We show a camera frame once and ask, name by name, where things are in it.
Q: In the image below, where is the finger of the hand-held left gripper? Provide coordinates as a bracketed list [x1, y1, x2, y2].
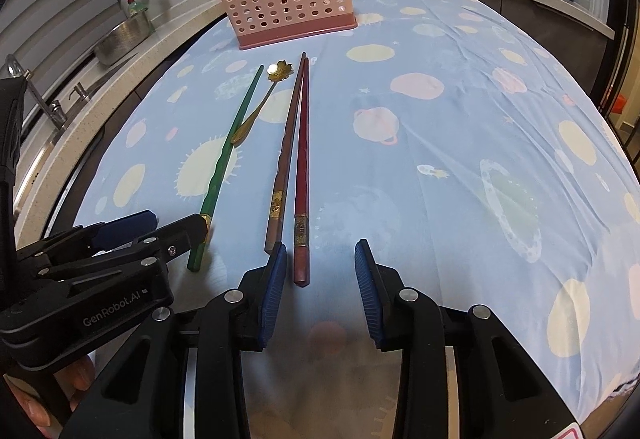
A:
[17, 210, 160, 266]
[39, 213, 209, 286]

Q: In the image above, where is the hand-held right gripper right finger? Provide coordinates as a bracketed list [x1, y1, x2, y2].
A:
[354, 239, 576, 439]

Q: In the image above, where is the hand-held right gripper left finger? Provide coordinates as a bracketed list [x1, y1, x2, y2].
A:
[60, 241, 290, 439]

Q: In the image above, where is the green chopstick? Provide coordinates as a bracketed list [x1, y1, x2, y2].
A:
[186, 64, 265, 272]

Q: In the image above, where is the dark maroon chopstick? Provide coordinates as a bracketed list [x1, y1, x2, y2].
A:
[291, 57, 311, 289]

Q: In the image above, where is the brown chopstick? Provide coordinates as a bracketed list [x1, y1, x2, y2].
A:
[263, 51, 307, 255]

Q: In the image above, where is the gold flower spoon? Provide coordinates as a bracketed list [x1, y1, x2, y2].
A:
[230, 60, 293, 145]

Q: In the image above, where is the person's left hand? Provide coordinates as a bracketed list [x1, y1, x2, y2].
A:
[5, 354, 97, 430]

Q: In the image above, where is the blue planet print tablecloth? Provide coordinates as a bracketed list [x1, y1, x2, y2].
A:
[15, 0, 640, 439]

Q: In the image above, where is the chrome kitchen faucet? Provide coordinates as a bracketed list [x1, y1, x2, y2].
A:
[5, 54, 68, 130]

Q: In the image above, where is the steel mixing bowl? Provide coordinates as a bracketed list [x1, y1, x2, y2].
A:
[94, 10, 155, 66]

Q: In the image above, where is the grey window blind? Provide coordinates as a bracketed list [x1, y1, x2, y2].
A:
[0, 0, 126, 120]

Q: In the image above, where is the glass sliding door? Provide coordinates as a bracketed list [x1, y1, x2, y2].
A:
[595, 0, 640, 155]

